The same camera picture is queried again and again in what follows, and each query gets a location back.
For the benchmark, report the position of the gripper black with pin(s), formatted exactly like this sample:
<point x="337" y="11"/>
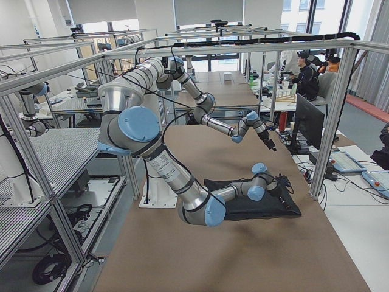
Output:
<point x="265" y="137"/>
<point x="279" y="196"/>

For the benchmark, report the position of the black t-shirt with logo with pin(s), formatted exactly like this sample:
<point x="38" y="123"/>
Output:
<point x="243" y="208"/>

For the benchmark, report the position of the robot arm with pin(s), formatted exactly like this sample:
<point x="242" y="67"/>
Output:
<point x="200" y="206"/>
<point x="170" y="85"/>

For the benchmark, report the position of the black computer monitor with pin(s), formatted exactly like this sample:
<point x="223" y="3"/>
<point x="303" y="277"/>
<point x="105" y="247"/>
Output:
<point x="308" y="127"/>

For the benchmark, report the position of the teach pendant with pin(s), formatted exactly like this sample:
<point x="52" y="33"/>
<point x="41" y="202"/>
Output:
<point x="345" y="164"/>

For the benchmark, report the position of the seated person in black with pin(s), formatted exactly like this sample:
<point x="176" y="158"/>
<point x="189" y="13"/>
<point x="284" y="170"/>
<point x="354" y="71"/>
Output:
<point x="307" y="79"/>

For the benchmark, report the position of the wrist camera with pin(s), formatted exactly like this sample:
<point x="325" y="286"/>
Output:
<point x="284" y="181"/>

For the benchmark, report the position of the aluminium frame work table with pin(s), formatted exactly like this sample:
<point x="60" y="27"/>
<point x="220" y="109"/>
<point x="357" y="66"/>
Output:
<point x="39" y="168"/>

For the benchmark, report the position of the aluminium cage frame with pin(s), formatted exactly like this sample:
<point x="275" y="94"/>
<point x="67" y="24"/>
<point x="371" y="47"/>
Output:
<point x="128" y="128"/>

